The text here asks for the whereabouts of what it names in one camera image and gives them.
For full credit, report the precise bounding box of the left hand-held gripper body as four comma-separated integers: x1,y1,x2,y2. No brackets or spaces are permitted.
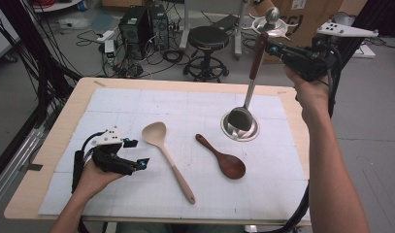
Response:
87,126,139,177

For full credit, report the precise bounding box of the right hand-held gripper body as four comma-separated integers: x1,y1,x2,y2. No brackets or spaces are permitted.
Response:
280,20,379,83

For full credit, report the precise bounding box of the light wooden spoon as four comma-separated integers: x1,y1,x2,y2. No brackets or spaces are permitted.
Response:
141,121,197,205

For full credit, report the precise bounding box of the metal utensil stand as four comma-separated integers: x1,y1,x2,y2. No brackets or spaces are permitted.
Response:
219,7,299,143

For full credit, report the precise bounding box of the dark wooden rice spoon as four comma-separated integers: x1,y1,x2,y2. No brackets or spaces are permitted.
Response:
195,133,247,181

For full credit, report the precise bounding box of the person's right hand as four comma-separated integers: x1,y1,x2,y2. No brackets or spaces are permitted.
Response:
283,64,333,114

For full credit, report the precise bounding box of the person's left hand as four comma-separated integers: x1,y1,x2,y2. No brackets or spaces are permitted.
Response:
75,159,125,202

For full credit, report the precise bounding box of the white grid mat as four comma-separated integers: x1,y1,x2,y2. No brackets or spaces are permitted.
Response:
38,87,313,222

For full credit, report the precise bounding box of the large cardboard box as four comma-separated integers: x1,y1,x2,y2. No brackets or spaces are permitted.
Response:
249,0,345,65

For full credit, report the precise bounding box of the black flat case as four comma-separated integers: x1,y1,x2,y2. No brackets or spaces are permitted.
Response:
214,14,241,32

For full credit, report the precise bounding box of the white flat board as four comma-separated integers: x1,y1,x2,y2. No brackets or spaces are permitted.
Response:
350,43,378,60

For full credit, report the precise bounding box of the grey round appliance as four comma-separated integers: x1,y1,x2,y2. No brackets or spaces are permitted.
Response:
333,12,357,27

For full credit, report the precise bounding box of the black round stool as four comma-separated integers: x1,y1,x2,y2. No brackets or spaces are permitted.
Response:
182,25,231,83

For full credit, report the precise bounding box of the black tape piece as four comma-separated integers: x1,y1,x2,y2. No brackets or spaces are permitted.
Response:
20,162,44,173

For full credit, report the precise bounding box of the white device with green display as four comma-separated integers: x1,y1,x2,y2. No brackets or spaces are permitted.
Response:
103,39,117,61

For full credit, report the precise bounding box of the white power strip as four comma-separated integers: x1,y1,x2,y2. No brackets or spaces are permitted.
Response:
96,29,117,44

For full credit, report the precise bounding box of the black computer tower green sticker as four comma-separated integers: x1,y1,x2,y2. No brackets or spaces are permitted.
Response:
117,6,151,61

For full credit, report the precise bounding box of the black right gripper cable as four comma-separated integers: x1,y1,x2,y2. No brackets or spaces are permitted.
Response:
256,43,346,233

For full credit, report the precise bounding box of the black metal frame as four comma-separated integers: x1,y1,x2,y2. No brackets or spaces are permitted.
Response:
342,0,393,47

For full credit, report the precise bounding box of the tangle of black floor cables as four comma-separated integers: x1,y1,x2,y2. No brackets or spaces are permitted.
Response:
76,28,187,80

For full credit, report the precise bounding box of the aluminium rail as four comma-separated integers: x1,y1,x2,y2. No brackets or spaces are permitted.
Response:
0,126,47,212

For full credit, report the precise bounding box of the black frame with cables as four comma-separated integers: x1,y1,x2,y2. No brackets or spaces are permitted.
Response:
0,0,83,187

